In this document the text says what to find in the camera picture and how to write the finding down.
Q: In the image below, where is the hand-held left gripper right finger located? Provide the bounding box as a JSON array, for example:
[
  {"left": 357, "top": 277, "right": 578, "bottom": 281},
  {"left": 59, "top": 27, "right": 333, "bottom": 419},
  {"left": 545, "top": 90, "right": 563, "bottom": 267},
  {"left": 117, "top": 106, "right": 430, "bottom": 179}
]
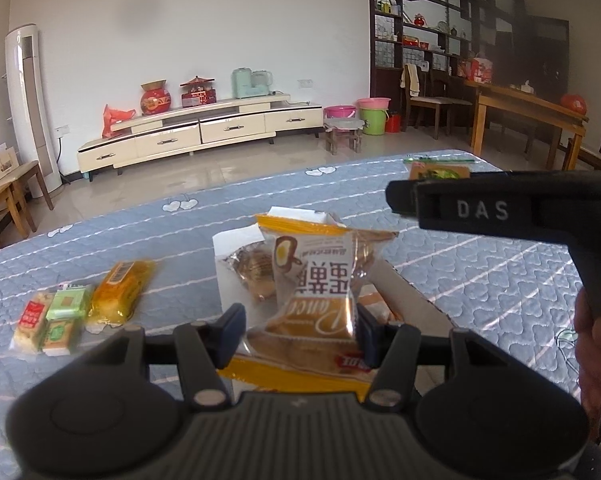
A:
[{"left": 355, "top": 304, "right": 526, "bottom": 408}]

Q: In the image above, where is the yellow snack packet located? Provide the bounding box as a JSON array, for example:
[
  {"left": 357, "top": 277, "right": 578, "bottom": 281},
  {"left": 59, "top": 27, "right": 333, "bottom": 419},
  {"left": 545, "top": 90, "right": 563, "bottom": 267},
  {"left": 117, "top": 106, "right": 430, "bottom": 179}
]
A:
[{"left": 84, "top": 259, "right": 157, "bottom": 335}]

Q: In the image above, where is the small wooden stool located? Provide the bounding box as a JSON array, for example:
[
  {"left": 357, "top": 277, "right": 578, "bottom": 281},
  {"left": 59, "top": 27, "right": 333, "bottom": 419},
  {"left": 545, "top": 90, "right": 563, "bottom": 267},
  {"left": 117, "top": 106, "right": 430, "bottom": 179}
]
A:
[{"left": 324, "top": 119, "right": 364, "bottom": 156}]

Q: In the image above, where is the green bucket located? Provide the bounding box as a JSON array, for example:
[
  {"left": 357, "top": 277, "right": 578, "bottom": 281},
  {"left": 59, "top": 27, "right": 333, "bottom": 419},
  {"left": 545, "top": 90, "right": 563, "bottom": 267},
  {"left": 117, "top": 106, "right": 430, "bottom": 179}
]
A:
[{"left": 357, "top": 98, "right": 392, "bottom": 137}]

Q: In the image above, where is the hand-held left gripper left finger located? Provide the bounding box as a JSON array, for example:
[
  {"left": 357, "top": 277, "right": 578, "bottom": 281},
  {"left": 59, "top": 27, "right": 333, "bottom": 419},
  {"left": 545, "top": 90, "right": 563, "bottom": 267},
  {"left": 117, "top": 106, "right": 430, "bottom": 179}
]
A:
[{"left": 75, "top": 303, "right": 247, "bottom": 409}]

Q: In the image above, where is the white standing air conditioner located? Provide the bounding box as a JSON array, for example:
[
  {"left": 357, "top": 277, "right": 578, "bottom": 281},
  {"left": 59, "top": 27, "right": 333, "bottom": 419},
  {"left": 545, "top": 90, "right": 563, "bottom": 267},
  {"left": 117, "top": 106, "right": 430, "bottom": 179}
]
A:
[{"left": 5, "top": 24, "right": 64, "bottom": 192}]

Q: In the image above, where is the red jar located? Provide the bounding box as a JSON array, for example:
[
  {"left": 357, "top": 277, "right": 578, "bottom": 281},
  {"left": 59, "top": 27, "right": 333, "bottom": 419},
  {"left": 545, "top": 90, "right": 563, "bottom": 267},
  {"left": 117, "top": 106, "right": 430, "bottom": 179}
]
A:
[{"left": 140, "top": 80, "right": 173, "bottom": 116}]

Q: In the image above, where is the green strip packet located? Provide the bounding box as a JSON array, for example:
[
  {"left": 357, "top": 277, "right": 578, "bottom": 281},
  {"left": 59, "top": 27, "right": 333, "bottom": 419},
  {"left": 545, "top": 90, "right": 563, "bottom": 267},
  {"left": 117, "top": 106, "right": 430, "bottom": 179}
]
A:
[{"left": 403, "top": 155, "right": 475, "bottom": 165}]

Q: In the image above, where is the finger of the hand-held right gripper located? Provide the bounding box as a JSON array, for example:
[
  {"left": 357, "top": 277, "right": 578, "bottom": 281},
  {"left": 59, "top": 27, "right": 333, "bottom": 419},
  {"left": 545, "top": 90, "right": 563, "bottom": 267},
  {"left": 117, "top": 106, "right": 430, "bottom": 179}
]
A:
[{"left": 385, "top": 180, "right": 419, "bottom": 216}]

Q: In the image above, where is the wooden dining table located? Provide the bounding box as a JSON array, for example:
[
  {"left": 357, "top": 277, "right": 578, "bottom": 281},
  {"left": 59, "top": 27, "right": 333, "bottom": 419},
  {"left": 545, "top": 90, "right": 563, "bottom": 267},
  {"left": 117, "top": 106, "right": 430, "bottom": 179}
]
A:
[{"left": 464, "top": 80, "right": 591, "bottom": 170}]

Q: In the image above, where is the dark wooden shelf unit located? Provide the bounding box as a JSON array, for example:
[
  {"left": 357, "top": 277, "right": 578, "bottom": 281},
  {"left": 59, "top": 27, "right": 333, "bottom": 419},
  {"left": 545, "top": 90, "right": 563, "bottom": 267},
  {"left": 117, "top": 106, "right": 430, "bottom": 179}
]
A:
[{"left": 367, "top": 0, "right": 572, "bottom": 137}]

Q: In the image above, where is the cream cloth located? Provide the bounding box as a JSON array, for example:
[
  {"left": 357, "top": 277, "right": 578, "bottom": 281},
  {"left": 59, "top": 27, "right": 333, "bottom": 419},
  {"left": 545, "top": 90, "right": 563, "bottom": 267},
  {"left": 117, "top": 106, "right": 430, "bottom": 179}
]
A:
[{"left": 400, "top": 65, "right": 421, "bottom": 99}]

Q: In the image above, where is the red gift bag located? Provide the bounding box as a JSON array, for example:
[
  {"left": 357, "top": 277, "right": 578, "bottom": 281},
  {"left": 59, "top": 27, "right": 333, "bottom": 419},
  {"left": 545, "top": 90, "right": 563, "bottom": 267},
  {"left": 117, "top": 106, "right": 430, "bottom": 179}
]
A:
[{"left": 457, "top": 52, "right": 494, "bottom": 85}]

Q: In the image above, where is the red round lantern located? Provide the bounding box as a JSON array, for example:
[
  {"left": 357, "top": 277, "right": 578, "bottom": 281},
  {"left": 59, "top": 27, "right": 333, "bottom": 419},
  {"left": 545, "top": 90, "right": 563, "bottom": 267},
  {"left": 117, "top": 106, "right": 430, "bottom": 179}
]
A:
[{"left": 560, "top": 93, "right": 589, "bottom": 115}]

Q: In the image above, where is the mint green appliance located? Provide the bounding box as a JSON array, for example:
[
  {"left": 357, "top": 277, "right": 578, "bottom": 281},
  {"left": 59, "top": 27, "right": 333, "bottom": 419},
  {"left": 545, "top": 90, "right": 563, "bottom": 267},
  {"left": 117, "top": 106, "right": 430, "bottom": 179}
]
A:
[{"left": 231, "top": 67, "right": 274, "bottom": 100}]

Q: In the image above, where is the wooden chair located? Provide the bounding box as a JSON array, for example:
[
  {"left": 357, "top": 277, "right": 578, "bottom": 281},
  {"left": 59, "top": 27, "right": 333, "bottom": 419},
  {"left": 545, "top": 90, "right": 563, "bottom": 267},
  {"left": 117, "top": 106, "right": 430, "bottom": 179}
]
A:
[
  {"left": 0, "top": 160, "right": 54, "bottom": 221},
  {"left": 0, "top": 185, "right": 31, "bottom": 257}
]

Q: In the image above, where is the red plastic bag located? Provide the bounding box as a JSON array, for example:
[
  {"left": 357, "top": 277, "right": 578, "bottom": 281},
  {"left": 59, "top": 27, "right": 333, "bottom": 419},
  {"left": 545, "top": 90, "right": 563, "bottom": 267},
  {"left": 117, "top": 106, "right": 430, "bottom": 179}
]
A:
[{"left": 102, "top": 104, "right": 135, "bottom": 140}]

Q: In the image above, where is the orange packet far side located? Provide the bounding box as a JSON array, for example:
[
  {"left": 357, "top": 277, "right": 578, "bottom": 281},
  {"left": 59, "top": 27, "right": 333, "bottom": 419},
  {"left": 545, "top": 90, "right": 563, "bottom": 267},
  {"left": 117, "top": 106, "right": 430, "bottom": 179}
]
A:
[{"left": 409, "top": 164, "right": 472, "bottom": 181}]

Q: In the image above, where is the brown pastry packet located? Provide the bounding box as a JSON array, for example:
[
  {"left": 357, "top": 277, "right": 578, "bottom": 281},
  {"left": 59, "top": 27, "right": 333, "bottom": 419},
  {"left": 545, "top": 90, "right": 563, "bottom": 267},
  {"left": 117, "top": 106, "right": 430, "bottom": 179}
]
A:
[{"left": 218, "top": 230, "right": 399, "bottom": 303}]

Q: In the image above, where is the white paper bag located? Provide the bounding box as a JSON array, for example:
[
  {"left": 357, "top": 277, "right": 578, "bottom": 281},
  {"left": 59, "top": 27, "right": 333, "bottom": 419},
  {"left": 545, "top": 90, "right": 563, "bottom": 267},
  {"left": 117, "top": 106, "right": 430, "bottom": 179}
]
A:
[{"left": 0, "top": 142, "right": 21, "bottom": 187}]

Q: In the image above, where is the red gift box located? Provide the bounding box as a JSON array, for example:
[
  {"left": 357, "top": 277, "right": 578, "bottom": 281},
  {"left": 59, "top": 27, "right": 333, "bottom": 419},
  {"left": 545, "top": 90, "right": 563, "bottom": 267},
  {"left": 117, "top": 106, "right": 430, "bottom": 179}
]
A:
[{"left": 179, "top": 76, "right": 217, "bottom": 109}]

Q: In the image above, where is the cream tv cabinet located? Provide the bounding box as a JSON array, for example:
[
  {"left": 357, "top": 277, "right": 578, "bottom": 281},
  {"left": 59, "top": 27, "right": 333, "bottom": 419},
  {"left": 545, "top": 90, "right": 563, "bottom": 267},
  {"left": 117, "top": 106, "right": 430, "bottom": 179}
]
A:
[{"left": 77, "top": 92, "right": 325, "bottom": 182}]

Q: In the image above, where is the egg cake packet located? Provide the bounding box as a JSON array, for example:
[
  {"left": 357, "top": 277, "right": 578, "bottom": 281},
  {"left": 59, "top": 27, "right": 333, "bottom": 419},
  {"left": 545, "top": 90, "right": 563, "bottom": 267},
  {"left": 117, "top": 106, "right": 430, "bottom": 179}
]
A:
[{"left": 218, "top": 214, "right": 376, "bottom": 404}]

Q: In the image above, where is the red white snack packet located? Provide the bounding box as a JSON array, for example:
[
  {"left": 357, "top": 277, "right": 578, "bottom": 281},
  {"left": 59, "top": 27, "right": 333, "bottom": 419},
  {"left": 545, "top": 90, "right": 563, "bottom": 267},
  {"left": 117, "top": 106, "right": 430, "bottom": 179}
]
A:
[{"left": 11, "top": 290, "right": 54, "bottom": 356}]

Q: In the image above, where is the white cardboard tray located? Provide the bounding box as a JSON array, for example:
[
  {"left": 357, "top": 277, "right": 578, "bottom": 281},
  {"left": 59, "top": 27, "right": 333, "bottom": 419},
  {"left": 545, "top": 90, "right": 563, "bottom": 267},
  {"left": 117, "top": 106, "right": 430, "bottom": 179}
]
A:
[{"left": 213, "top": 207, "right": 454, "bottom": 332}]

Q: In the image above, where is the person's right hand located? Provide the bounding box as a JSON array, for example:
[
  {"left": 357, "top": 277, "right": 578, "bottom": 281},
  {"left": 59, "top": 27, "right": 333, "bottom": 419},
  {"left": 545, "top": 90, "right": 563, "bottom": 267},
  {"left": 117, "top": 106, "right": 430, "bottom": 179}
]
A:
[{"left": 574, "top": 291, "right": 601, "bottom": 447}]

